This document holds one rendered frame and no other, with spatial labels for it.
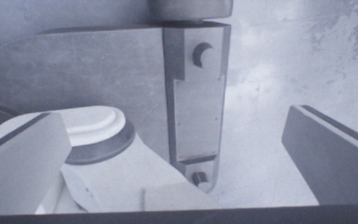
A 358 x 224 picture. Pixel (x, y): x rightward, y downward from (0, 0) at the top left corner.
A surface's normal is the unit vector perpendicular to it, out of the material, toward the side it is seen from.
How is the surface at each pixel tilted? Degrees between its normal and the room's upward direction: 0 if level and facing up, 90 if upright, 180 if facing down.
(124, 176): 90
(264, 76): 0
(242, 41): 0
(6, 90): 0
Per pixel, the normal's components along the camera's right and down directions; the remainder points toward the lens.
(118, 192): -0.03, -0.88
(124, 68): 0.22, 0.46
